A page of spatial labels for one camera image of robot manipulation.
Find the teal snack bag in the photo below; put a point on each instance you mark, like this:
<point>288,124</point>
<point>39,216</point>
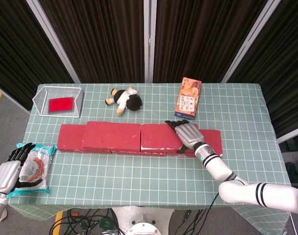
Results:
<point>38,166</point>

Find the black white plush toy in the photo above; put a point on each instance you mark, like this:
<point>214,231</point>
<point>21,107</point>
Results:
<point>131,101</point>

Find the white shoe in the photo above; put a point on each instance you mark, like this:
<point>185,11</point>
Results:
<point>4,215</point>

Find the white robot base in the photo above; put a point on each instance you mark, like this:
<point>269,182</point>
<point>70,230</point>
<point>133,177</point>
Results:
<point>144,220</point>

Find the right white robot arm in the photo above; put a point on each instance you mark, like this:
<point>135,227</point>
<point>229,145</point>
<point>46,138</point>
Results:
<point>274,193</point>

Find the green circuit board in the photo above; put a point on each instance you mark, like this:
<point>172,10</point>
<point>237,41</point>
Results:
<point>106,223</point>

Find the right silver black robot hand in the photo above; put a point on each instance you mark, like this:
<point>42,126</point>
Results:
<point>190,134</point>

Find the red ink pad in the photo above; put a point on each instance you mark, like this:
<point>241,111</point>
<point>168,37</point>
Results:
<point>61,104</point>

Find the grey partition base rail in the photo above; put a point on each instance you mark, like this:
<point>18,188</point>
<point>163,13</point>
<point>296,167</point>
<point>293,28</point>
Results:
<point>291,137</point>
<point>9,96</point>

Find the clear plastic tray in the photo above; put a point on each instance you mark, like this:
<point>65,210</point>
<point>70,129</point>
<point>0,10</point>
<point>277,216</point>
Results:
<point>78,102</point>

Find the green checkered tablecloth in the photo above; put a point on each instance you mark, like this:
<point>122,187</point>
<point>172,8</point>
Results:
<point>149,176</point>

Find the black floor equipment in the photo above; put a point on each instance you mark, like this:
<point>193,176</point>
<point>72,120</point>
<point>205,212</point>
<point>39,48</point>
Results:
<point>296,173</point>

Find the grey partition post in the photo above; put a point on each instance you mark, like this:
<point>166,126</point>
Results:
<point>149,36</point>
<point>252,36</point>
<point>53,36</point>

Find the red brick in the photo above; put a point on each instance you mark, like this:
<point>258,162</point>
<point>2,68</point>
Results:
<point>158,135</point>
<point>212,142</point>
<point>112,135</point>
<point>154,153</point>
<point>70,137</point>

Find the orange biscuit box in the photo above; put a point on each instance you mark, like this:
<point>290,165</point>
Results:
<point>188,98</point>

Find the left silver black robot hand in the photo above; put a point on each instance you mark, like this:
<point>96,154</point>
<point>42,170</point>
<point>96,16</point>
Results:
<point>5,176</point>

